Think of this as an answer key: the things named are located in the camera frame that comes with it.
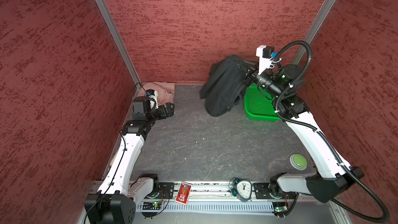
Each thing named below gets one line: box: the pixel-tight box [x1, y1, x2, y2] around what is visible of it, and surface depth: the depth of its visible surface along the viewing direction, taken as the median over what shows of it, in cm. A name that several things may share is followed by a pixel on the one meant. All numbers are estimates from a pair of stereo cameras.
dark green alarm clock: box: [228, 177, 253, 203], surface depth 73 cm
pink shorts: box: [137, 81, 176, 107], surface depth 110 cm
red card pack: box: [174, 181, 193, 206], surface depth 74 cm
